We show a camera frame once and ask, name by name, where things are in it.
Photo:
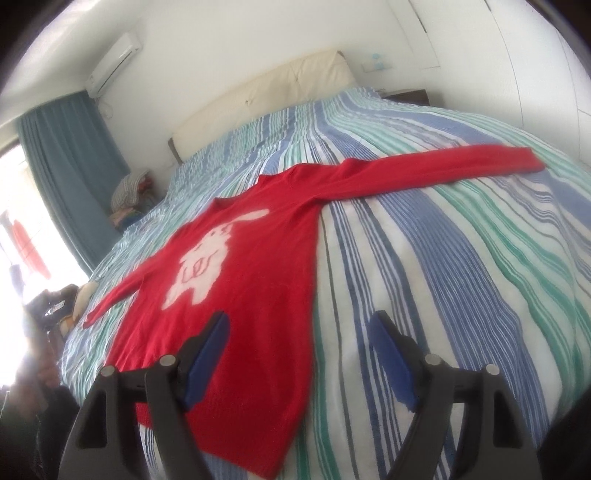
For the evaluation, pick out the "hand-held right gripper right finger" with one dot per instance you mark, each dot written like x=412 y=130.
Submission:
x=392 y=360

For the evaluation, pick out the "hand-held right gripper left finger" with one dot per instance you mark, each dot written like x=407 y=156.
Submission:
x=207 y=355

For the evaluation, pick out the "red sweater with white print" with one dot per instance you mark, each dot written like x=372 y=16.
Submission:
x=258 y=277

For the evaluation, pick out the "pile of mixed clothes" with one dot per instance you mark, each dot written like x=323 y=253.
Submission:
x=131 y=189

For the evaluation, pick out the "red hanging cloth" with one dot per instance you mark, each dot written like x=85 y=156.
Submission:
x=27 y=249

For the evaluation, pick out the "striped bed cover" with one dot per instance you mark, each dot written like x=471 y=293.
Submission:
x=438 y=254

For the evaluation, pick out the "blue curtain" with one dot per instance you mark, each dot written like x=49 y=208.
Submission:
x=64 y=161

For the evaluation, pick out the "white air conditioner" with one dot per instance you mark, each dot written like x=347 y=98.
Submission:
x=113 y=62

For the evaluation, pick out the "dark wooden nightstand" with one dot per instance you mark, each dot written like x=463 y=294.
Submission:
x=411 y=97

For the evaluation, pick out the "cream padded headboard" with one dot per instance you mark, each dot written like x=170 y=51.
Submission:
x=258 y=92

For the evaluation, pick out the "white wardrobe doors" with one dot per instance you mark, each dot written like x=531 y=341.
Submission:
x=508 y=55

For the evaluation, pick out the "wall socket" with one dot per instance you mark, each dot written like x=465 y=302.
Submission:
x=375 y=62

